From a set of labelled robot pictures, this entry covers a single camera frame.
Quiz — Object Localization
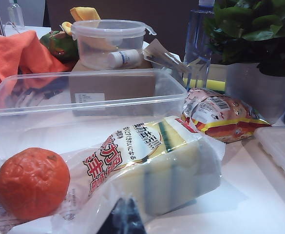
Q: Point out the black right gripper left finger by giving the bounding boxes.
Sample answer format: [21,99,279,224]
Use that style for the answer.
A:
[109,197,130,234]

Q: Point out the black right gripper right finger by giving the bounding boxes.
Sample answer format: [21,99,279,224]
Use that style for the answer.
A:
[127,197,147,234]

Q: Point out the brown cardboard box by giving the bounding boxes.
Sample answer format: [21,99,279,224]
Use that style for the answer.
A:
[69,60,157,117]

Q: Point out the sponge pack in plastic bag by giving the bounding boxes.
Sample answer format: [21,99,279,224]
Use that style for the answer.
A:
[0,116,227,234]

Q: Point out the red orange tomato fruit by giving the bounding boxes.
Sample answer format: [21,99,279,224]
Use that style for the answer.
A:
[0,147,71,216]

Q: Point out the rectangular transparent plastic container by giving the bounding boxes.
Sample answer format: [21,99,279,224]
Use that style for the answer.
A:
[0,68,189,156]

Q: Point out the red yellow snack packet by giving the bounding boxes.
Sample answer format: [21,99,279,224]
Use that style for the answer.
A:
[181,87,272,144]

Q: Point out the yellow foam sponge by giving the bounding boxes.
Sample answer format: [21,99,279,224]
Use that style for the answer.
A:
[183,78,227,92]

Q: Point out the white plastic tray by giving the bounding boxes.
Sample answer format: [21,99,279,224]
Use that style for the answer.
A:
[254,126,285,194]

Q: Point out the small white bottle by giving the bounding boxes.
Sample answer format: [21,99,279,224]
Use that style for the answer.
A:
[107,48,143,68]

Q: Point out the white plant pot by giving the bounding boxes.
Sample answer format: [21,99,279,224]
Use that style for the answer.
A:
[226,62,285,125]

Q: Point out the round transparent container with clips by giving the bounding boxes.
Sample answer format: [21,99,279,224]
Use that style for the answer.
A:
[70,19,157,70]

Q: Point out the green and red toy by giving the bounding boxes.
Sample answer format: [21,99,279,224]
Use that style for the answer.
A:
[39,21,78,64]

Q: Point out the clear plastic water bottle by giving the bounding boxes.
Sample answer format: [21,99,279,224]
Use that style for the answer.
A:
[182,0,215,86]

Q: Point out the orange cloth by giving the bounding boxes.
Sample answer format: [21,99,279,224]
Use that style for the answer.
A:
[0,30,73,94]

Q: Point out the yellow orange fabric item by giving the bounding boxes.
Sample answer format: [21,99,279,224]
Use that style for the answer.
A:
[70,6,101,22]

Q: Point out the green leafy plant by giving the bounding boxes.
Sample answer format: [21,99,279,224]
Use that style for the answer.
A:
[203,0,285,77]

